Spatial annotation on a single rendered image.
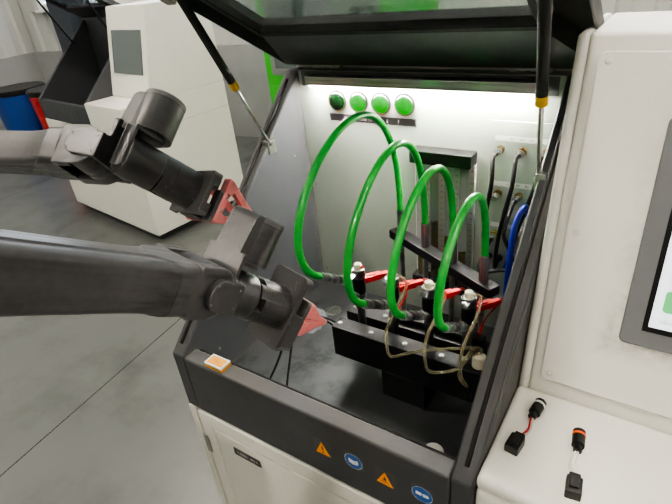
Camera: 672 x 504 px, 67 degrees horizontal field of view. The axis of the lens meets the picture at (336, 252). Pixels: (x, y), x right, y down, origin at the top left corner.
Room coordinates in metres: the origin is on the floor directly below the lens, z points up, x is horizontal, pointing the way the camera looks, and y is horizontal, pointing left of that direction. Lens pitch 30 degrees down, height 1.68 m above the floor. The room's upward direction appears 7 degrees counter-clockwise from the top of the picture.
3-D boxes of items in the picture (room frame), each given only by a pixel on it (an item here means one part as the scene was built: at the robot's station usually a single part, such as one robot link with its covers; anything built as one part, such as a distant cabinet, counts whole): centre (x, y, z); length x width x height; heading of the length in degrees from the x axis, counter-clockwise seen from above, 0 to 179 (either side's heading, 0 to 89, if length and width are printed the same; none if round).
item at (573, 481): (0.49, -0.32, 0.99); 0.12 x 0.02 x 0.02; 150
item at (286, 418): (0.71, 0.10, 0.87); 0.62 x 0.04 x 0.16; 54
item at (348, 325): (0.83, -0.14, 0.91); 0.34 x 0.10 x 0.15; 54
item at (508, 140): (0.97, -0.39, 1.20); 0.13 x 0.03 x 0.31; 54
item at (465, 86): (1.11, -0.20, 1.43); 0.54 x 0.03 x 0.02; 54
